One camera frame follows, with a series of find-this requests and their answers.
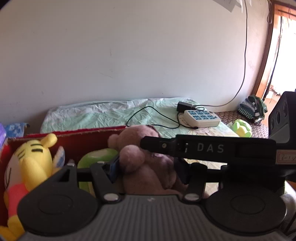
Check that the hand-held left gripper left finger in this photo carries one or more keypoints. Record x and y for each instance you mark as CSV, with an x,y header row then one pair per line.
x,y
113,170

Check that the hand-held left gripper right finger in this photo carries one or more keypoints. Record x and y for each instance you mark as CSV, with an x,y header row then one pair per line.
x,y
183,172

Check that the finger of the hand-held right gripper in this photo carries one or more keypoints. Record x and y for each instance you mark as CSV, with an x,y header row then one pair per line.
x,y
157,144

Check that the green plush ball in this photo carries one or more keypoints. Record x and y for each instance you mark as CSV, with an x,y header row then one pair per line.
x,y
97,155

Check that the pinkish brown plush bear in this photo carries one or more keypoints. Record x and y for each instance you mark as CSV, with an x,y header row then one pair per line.
x,y
143,176

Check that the red cardboard box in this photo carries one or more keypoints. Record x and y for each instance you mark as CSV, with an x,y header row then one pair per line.
x,y
87,141

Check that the white plush with checked ear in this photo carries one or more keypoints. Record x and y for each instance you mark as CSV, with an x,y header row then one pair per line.
x,y
59,157

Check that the yellow plush tiger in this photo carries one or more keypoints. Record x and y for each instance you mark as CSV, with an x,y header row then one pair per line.
x,y
30,160

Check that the green plush frog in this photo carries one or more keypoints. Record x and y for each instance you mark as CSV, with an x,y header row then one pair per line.
x,y
242,129

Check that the white power strip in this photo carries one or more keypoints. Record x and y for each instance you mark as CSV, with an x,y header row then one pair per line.
x,y
201,121

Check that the green white striped cloth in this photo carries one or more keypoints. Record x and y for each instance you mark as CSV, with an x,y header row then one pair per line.
x,y
252,109

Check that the black power adapter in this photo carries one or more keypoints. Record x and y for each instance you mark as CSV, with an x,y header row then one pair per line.
x,y
183,106

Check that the white hanging papers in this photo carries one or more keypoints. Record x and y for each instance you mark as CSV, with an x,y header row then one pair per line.
x,y
229,5

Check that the brown wooden door frame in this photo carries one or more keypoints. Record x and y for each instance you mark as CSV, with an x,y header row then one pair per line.
x,y
266,58

